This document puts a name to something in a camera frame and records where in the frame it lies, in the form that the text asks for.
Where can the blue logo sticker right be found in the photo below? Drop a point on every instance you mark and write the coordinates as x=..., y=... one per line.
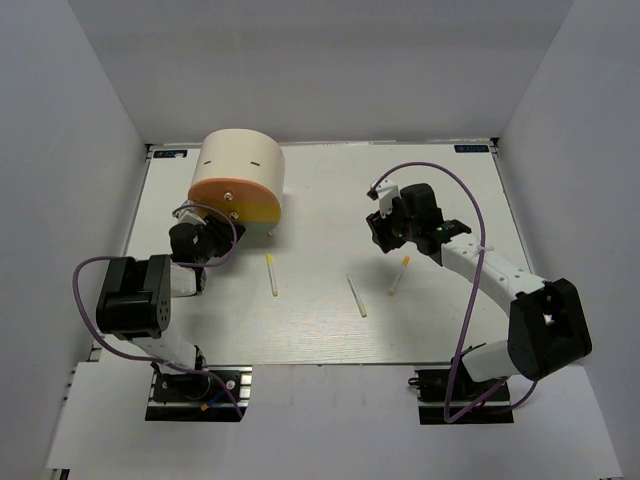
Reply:
x=471, y=148

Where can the blue logo sticker left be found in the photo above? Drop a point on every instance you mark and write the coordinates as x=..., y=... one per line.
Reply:
x=170, y=154

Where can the white pen orange-yellow cap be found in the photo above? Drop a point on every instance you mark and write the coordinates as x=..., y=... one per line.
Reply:
x=393, y=287

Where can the white pen pale yellow ends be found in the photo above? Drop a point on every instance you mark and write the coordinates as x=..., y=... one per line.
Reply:
x=357, y=297

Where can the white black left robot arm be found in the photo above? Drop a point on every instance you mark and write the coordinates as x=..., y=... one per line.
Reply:
x=135, y=303

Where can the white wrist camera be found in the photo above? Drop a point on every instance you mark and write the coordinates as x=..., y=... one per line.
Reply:
x=384, y=192
x=186, y=214

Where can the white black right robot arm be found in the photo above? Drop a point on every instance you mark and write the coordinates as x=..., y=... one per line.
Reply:
x=547, y=329

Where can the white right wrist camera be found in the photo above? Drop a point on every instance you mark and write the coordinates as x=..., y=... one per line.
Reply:
x=384, y=192

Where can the white pen bright yellow cap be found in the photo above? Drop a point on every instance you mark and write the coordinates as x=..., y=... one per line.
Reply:
x=272, y=276

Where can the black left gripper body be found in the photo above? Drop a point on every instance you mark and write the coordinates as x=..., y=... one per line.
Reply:
x=213, y=242

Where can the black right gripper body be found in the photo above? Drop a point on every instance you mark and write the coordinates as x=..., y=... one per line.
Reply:
x=388, y=230

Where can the orange organizer drawer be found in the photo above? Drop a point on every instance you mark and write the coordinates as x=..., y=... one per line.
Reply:
x=212, y=190

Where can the blue logo sticker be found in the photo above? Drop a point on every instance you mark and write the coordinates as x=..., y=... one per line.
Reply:
x=471, y=148
x=170, y=154

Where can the cream round drawer organizer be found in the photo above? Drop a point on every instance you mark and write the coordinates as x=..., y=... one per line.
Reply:
x=243, y=154

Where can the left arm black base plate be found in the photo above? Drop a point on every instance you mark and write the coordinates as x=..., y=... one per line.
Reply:
x=194, y=398

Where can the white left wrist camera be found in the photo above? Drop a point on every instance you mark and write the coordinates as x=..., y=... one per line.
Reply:
x=186, y=214

